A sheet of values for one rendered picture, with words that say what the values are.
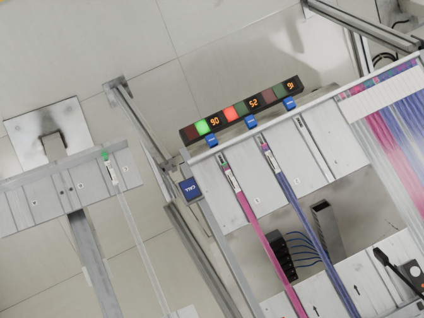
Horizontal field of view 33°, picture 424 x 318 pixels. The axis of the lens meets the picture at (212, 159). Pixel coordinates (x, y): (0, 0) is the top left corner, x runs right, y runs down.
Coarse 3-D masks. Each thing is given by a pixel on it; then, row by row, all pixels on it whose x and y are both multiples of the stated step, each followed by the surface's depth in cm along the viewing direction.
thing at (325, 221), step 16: (304, 0) 248; (352, 32) 224; (352, 48) 230; (368, 48) 227; (368, 64) 230; (112, 80) 238; (112, 96) 240; (160, 176) 221; (320, 208) 204; (320, 224) 204; (336, 224) 206; (272, 240) 203; (288, 240) 206; (304, 240) 207; (336, 240) 209; (288, 256) 204; (336, 256) 211; (288, 272) 206
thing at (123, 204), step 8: (104, 160) 167; (120, 192) 165; (120, 200) 164; (128, 208) 163; (128, 216) 163; (128, 224) 163; (136, 232) 161; (136, 240) 161; (144, 248) 160; (144, 256) 159; (144, 264) 159; (152, 272) 158; (152, 280) 158; (160, 288) 157; (160, 296) 156; (160, 304) 156; (168, 312) 155
